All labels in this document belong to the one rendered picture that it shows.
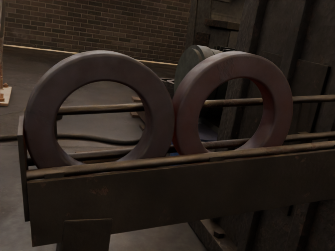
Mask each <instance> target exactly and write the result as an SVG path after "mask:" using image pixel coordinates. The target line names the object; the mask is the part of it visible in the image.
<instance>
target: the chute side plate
mask: <svg viewBox="0 0 335 251"><path fill-rule="evenodd" d="M27 193H28V205H29V218H30V230H31V242H32V247H37V246H44V245H50V244H56V243H61V242H62V235H63V223H64V221H65V220H83V219H104V218H112V219H113V220H112V228H111V235H112V234H118V233H124V232H131V231H137V230H143V229H149V228H155V227H162V226H168V225H174V224H180V223H186V222H193V221H199V220H205V219H211V218H217V217H224V216H230V215H236V214H242V213H249V212H255V211H261V210H267V209H273V208H280V207H286V206H291V205H298V204H304V203H310V202H316V201H323V200H329V199H335V149H328V150H318V151H309V152H299V153H290V154H280V155H270V156H261V157H251V158H242V159H233V160H224V161H214V162H204V163H195V164H185V165H176V166H166V167H157V168H147V169H137V170H128V171H118V172H109V173H99V174H90V175H80V176H71V177H62V178H52V179H42V180H33V181H27Z"/></svg>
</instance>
